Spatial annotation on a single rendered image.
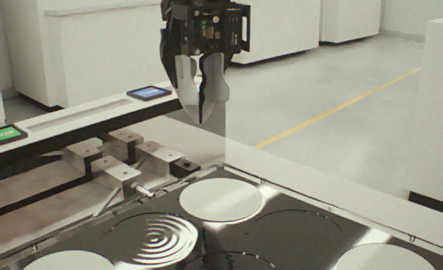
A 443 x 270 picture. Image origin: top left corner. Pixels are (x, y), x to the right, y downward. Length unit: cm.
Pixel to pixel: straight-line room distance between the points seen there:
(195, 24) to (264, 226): 23
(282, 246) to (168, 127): 34
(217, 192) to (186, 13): 23
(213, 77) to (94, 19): 314
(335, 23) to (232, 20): 630
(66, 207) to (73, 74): 305
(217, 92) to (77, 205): 23
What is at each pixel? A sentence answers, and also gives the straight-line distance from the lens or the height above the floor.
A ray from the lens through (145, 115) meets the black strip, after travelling 68.
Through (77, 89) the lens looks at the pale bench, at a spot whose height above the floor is 23.
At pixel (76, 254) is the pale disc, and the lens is 46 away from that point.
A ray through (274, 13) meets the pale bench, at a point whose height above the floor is 62.
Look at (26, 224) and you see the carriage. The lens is 56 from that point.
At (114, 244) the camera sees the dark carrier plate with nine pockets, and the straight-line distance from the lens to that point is 46.
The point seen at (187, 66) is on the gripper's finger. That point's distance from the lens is 49.
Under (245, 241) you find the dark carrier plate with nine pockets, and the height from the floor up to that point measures 90.
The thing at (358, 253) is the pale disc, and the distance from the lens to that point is 45.
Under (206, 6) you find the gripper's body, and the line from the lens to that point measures 45.
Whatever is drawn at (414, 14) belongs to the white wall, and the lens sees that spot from 858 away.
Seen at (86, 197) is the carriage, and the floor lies 88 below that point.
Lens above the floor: 117
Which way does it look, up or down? 21 degrees down
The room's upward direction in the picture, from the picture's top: straight up
